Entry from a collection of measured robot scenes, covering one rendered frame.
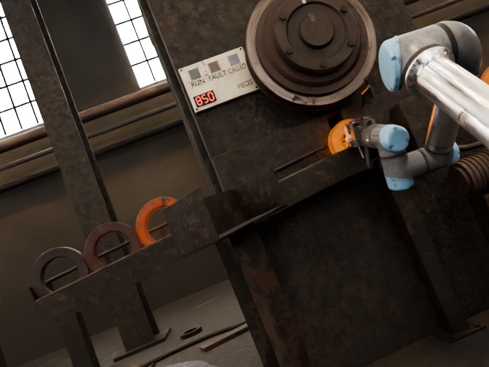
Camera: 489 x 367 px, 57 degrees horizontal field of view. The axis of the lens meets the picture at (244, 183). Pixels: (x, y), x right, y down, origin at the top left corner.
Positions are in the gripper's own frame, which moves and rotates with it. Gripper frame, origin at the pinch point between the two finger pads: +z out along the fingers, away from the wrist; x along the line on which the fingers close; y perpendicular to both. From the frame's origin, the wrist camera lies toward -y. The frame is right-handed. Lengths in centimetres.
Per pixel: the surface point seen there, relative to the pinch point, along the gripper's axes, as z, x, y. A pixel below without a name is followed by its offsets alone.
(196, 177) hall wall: 608, 49, -89
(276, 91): 4.1, 19.0, 24.5
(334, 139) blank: -0.5, 5.8, 1.9
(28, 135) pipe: 582, 264, 69
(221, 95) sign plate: 20, 36, 29
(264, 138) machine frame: 9.6, 27.4, 9.7
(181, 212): -35, 63, 5
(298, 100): 2.2, 12.9, 18.8
